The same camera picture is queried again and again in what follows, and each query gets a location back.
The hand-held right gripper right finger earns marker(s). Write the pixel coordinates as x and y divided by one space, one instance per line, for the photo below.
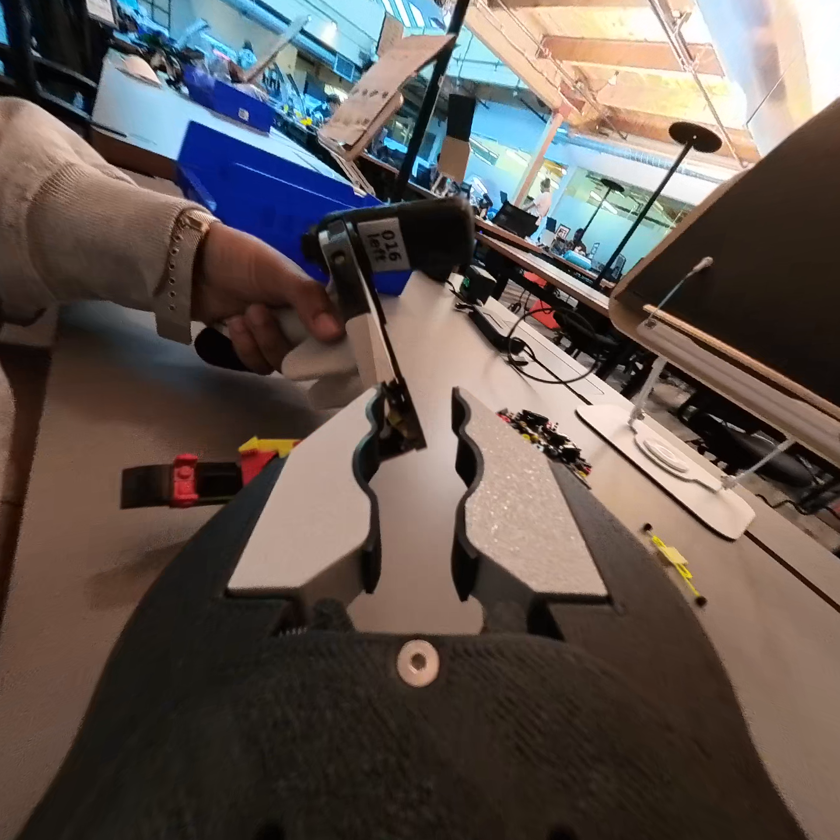
525 518

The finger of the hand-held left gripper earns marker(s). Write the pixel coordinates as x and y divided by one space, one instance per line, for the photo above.
367 348

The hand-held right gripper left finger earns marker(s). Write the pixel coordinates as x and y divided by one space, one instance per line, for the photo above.
308 518

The person's left forearm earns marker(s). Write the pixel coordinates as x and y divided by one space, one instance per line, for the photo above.
79 223

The pile of loose lego pieces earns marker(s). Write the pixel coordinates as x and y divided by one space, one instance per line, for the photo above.
551 443

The black red yellow lego assembly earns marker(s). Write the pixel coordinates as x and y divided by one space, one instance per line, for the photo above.
184 482

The yellow lego axle piece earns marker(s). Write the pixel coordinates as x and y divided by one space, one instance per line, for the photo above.
676 561

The person's left hand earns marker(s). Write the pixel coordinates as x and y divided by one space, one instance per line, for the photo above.
249 282

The black power adapter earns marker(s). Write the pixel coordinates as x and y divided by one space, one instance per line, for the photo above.
478 283

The black power strip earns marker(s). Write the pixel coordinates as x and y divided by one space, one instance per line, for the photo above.
495 323

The black upright pole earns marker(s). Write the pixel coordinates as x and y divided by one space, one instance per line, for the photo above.
433 98

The cardboard backed sign on stand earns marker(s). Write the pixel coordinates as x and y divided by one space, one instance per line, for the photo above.
387 85

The blue storage box with tag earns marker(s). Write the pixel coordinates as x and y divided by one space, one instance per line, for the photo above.
249 190

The pale wrist watch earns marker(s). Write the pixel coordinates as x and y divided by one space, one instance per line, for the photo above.
174 275

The small blue bin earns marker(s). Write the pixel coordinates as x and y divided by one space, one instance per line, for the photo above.
229 98

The black stand with round disc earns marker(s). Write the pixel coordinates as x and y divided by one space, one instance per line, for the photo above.
689 138

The framed marker sign on stand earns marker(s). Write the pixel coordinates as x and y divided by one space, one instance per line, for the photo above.
741 282

